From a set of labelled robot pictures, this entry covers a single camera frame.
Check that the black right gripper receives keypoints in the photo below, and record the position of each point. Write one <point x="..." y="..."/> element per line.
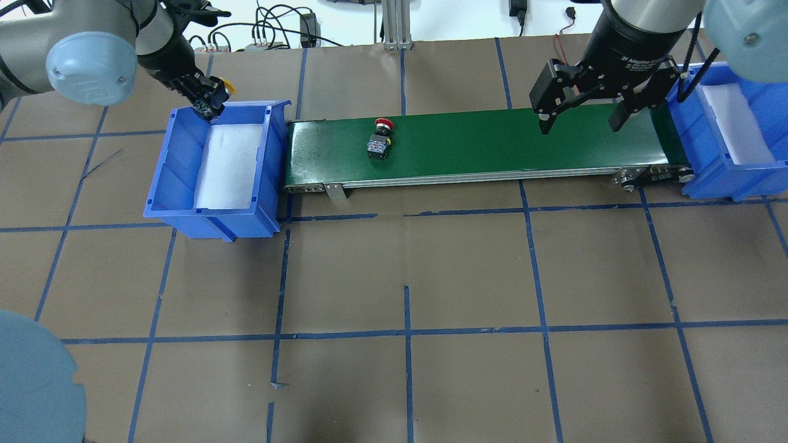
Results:
<point x="622" y="46"/>

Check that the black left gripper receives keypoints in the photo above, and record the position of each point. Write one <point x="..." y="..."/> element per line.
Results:
<point x="167" y="60"/>

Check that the yellow push button switch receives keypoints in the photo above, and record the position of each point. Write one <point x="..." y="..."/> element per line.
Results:
<point x="210" y="97"/>

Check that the red emergency stop button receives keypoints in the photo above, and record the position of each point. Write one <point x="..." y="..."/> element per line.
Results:
<point x="380" y="142"/>

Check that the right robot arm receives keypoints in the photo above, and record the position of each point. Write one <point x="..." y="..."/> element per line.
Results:
<point x="629" y="54"/>

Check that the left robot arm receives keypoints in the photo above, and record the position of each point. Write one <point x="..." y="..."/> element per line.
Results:
<point x="90" y="52"/>

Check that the white foam pad left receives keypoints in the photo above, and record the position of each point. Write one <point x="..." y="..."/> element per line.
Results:
<point x="226" y="175"/>

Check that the white foam pad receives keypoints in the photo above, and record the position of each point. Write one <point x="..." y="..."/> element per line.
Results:
<point x="226" y="175"/>
<point x="737" y="125"/>

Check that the blue left plastic bin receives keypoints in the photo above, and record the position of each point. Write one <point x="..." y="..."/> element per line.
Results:
<point x="171" y="195"/>

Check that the blue plastic bin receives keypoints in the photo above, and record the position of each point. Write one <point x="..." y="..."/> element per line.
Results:
<point x="716" y="176"/>
<point x="171" y="195"/>

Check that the green conveyor belt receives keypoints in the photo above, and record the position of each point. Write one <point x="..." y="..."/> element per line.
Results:
<point x="330" y="156"/>

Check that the black power adapter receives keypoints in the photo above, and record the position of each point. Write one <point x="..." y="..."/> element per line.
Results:
<point x="309" y="30"/>

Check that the blue right plastic bin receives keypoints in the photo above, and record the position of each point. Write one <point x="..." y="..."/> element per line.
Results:
<point x="716" y="176"/>

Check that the white foam pad right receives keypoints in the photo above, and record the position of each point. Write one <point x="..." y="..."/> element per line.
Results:
<point x="737" y="125"/>

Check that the aluminium frame post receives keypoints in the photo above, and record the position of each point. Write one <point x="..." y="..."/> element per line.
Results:
<point x="396" y="25"/>

